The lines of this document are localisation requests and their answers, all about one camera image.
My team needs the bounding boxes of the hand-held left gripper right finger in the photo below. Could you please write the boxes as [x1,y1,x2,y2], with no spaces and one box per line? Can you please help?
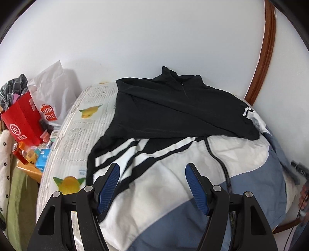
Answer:
[185,163,276,251]

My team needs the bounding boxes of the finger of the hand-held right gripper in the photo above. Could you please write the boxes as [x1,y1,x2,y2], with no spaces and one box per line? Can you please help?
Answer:
[290,160,305,185]

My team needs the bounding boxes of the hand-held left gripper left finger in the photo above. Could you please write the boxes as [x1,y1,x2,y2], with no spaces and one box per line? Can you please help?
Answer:
[26,163,121,251]

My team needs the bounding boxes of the black white blue jacket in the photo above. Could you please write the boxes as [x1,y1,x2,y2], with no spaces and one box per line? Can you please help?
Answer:
[87,66,294,251]

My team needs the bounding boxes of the person's right hand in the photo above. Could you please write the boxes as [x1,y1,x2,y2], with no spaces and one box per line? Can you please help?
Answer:
[298,181,309,217]

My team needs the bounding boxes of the blue small box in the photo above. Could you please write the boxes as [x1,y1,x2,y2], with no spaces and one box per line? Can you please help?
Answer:
[35,148,51,170]

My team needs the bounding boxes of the wooden side table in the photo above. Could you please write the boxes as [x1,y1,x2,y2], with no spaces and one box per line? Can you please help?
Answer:
[15,159,44,184]

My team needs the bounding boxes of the green cloth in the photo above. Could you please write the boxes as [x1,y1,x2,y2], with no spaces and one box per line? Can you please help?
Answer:
[6,166,40,251]

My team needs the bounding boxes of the orange plastic item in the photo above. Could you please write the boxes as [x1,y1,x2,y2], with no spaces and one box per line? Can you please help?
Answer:
[12,142,27,165]

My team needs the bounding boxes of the white dotted cloth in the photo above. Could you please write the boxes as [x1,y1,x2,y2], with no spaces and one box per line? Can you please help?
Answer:
[0,130,17,219]

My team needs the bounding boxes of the red paper bag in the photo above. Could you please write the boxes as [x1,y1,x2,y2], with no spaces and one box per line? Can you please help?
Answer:
[1,92,45,147]

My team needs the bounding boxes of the white plastic bag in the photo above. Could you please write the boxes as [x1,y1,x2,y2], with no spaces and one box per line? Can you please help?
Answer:
[27,60,81,129]

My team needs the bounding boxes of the dark plaid cloth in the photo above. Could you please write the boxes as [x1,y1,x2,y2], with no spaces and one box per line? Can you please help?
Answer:
[0,74,30,112]

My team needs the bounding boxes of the brown wooden door frame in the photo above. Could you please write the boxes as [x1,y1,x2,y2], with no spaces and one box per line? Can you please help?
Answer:
[243,0,305,234]

